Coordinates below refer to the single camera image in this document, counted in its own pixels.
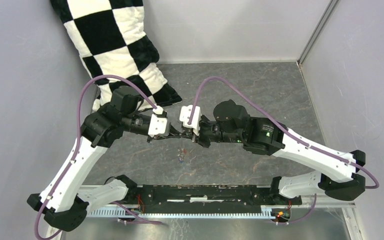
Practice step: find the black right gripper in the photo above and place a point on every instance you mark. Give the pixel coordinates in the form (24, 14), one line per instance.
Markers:
(199, 139)

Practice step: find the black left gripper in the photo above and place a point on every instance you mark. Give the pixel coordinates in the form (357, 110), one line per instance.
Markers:
(170, 134)

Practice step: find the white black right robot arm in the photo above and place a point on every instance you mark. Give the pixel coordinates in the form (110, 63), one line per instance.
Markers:
(333, 173)

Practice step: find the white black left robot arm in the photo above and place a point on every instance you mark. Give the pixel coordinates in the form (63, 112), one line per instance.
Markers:
(60, 204)

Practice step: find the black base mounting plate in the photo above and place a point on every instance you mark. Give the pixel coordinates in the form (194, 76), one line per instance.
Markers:
(205, 199)

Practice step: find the black white checkered pillow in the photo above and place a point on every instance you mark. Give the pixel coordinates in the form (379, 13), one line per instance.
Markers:
(111, 42)

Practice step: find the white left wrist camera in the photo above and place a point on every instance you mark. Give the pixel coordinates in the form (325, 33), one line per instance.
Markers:
(159, 123)

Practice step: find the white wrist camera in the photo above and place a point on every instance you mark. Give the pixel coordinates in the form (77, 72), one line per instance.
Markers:
(190, 119)
(159, 123)

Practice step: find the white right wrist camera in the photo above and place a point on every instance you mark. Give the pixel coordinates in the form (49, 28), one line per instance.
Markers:
(190, 119)

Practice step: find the white slotted cable duct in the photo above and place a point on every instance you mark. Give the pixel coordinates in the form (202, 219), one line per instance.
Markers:
(114, 211)

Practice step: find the aluminium corner frame post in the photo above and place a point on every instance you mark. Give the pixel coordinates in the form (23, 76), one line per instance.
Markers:
(329, 10)

